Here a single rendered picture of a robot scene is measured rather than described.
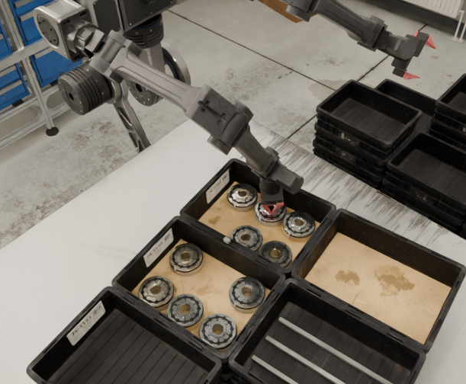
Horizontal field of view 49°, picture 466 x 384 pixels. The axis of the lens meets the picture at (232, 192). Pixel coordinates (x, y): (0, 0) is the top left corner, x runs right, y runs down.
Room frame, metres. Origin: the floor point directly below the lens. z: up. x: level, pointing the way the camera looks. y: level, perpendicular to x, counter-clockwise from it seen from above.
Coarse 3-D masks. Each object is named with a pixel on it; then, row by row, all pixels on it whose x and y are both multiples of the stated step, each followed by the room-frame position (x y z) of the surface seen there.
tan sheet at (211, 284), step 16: (208, 256) 0.91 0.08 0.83; (160, 272) 0.86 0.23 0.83; (208, 272) 0.86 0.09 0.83; (224, 272) 0.85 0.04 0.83; (176, 288) 0.81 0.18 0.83; (192, 288) 0.80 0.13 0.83; (208, 288) 0.80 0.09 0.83; (224, 288) 0.80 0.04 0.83; (208, 304) 0.75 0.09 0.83; (224, 304) 0.74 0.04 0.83; (240, 320) 0.69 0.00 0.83; (224, 352) 0.60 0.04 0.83
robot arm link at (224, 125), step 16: (112, 32) 1.13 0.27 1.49; (128, 48) 1.08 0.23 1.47; (96, 64) 1.07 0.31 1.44; (112, 64) 1.05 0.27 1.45; (128, 64) 1.02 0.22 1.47; (144, 64) 1.00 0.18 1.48; (112, 80) 1.07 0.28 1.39; (128, 80) 1.04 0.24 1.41; (144, 80) 0.96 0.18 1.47; (160, 80) 0.93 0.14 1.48; (176, 80) 0.91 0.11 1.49; (160, 96) 0.94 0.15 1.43; (176, 96) 0.87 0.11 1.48; (192, 96) 0.85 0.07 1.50; (208, 96) 0.83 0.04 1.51; (192, 112) 0.81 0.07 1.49; (208, 112) 0.82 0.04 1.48; (224, 112) 0.83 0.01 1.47; (240, 112) 0.84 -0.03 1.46; (208, 128) 0.80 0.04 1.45; (224, 128) 0.82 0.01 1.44; (240, 128) 0.83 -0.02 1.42
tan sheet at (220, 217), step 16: (224, 192) 1.18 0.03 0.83; (224, 208) 1.10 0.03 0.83; (288, 208) 1.09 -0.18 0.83; (208, 224) 1.04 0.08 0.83; (224, 224) 1.04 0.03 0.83; (240, 224) 1.03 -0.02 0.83; (256, 224) 1.03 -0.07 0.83; (272, 240) 0.96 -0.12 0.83; (288, 240) 0.96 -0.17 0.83; (272, 256) 0.90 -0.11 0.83
